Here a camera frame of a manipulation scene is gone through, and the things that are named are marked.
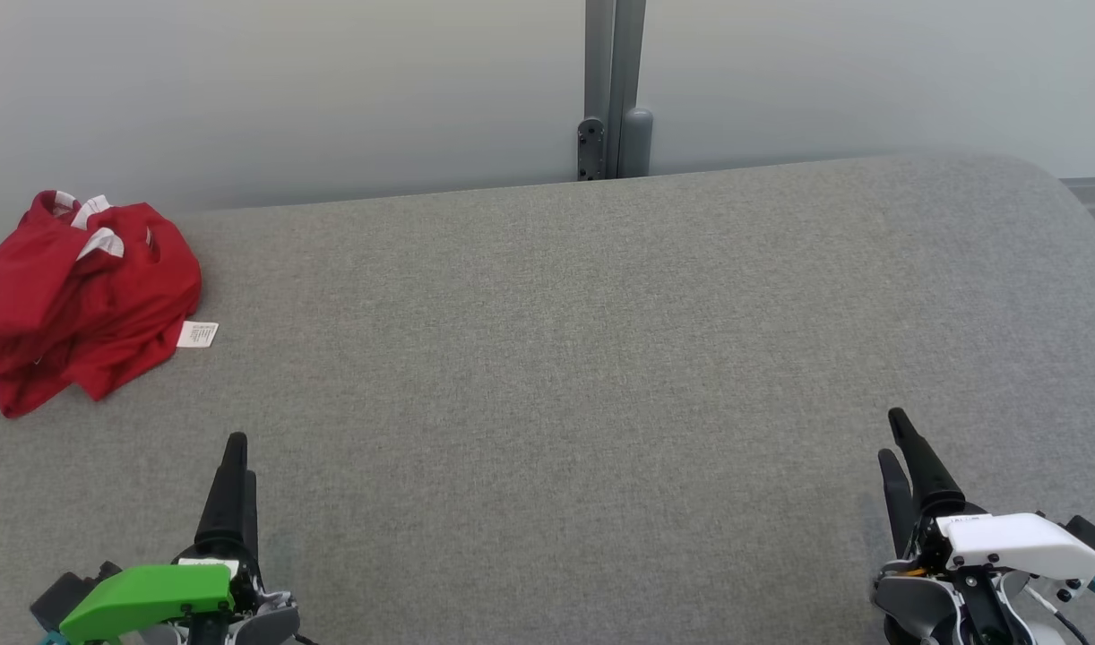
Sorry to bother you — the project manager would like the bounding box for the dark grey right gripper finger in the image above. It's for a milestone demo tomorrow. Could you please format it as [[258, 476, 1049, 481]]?
[[877, 449, 921, 558], [887, 408, 967, 520]]

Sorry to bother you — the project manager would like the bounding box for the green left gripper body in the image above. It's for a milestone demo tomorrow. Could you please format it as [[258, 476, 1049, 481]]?
[[59, 536, 263, 644]]

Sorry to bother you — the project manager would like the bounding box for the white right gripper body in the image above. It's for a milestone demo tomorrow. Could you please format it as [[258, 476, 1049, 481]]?
[[906, 511, 1095, 585]]

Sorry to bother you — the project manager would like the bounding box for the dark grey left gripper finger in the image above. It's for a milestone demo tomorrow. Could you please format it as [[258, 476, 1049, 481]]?
[[243, 469, 262, 565], [194, 432, 251, 552]]

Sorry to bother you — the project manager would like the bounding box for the red shirt with white sleeve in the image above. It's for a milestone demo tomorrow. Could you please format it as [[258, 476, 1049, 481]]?
[[0, 240, 220, 420]]

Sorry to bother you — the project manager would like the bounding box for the grey metal partition post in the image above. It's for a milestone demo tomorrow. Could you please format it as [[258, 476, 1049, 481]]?
[[576, 0, 654, 182]]

